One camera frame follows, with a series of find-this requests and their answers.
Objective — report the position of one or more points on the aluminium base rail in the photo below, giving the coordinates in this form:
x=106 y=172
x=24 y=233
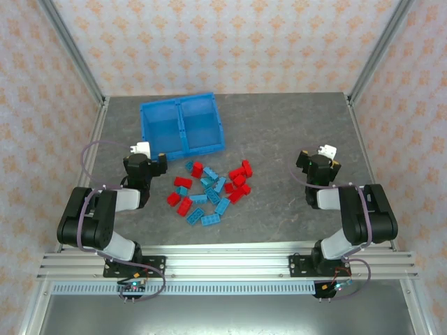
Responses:
x=227 y=261

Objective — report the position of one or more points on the aluminium frame post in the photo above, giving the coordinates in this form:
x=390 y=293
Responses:
x=380 y=45
x=35 y=310
x=415 y=310
x=70 y=49

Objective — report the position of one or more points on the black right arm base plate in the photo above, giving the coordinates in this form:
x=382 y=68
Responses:
x=297 y=267

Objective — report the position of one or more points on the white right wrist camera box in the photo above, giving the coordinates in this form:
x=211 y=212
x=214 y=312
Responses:
x=328 y=150

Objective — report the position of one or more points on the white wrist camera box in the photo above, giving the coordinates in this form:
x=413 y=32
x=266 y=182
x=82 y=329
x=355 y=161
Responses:
x=143 y=148
x=328 y=150

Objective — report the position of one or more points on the small square blue lego brick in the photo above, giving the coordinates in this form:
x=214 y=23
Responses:
x=189 y=164

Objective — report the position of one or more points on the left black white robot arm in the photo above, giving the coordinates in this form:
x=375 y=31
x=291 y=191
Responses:
x=87 y=223

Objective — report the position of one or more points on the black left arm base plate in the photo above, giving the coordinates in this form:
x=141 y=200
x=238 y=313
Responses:
x=157 y=265

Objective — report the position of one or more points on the aluminium table side rail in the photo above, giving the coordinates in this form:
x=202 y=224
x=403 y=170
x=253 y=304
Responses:
x=360 y=132
x=99 y=122

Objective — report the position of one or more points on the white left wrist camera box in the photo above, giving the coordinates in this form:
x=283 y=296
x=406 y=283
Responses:
x=143 y=148

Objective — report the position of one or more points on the grey metal lower shelf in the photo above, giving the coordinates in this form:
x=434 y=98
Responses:
x=227 y=314

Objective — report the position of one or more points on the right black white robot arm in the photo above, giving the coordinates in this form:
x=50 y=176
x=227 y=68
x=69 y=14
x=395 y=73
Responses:
x=373 y=223

